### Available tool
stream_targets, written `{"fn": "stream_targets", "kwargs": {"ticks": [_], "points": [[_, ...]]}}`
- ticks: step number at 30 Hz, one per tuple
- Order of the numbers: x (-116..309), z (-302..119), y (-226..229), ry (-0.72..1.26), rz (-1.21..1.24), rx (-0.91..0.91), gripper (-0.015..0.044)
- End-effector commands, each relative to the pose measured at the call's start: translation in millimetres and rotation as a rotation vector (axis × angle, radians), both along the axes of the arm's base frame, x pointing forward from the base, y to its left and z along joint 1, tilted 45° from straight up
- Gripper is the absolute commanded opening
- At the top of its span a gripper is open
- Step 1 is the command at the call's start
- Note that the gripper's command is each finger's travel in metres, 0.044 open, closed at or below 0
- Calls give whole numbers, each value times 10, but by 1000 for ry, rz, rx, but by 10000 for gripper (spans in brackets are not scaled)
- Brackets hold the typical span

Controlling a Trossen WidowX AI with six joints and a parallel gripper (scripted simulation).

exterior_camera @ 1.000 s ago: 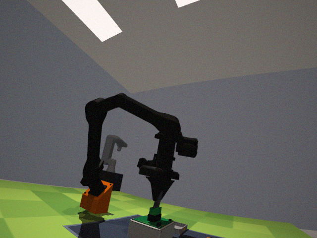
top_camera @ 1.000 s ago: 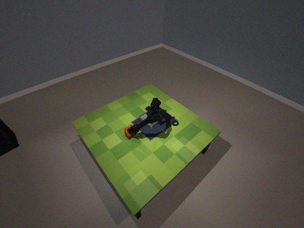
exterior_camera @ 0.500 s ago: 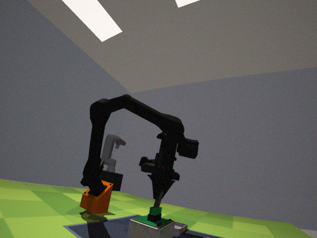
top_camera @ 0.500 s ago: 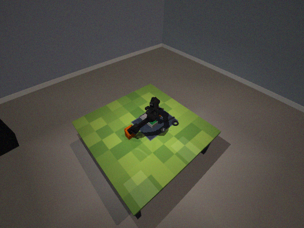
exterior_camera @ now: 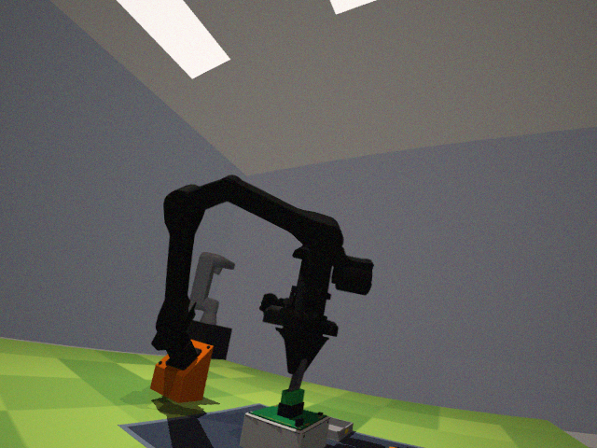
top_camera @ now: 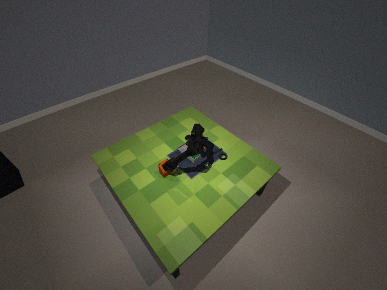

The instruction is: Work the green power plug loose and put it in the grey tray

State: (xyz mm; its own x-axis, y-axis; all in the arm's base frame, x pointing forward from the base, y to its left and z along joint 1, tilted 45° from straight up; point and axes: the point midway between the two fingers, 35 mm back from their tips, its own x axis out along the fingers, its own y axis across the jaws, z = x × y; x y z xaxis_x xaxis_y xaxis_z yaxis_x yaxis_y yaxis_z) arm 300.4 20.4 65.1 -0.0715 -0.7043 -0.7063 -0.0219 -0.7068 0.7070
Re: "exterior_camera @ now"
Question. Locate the green circuit board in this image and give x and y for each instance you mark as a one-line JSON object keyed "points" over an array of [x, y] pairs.
{"points": [[271, 414]]}

